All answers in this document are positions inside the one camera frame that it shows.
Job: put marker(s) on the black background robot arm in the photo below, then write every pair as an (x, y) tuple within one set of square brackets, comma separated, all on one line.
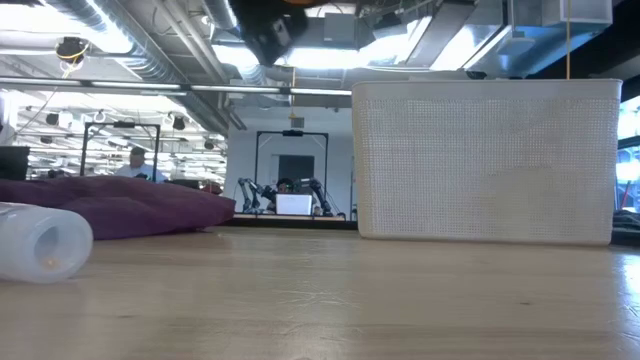
[(252, 192), (317, 192)]

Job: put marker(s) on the black metal gantry frame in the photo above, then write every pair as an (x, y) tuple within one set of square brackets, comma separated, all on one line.
[(83, 150), (257, 160)]

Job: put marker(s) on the translucent plastic container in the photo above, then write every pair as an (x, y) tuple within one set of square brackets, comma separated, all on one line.
[(30, 245)]

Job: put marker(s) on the purple folded cloth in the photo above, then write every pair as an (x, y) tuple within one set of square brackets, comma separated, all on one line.
[(110, 205)]

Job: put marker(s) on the white perforated plastic basket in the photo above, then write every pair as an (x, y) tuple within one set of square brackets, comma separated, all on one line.
[(485, 165)]

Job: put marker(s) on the wooden background table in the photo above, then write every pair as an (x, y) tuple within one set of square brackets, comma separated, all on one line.
[(330, 217)]

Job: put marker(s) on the long ceiling light bar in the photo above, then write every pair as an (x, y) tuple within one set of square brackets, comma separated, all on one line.
[(235, 88)]

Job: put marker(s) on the white laptop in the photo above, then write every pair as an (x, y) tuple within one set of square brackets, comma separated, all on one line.
[(293, 204)]

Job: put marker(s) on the black aluminium table frame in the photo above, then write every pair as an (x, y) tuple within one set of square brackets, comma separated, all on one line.
[(300, 225)]

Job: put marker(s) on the person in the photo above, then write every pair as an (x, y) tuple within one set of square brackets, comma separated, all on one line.
[(285, 186), (140, 167)]

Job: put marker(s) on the black monitor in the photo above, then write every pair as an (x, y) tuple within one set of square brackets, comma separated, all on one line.
[(15, 162)]

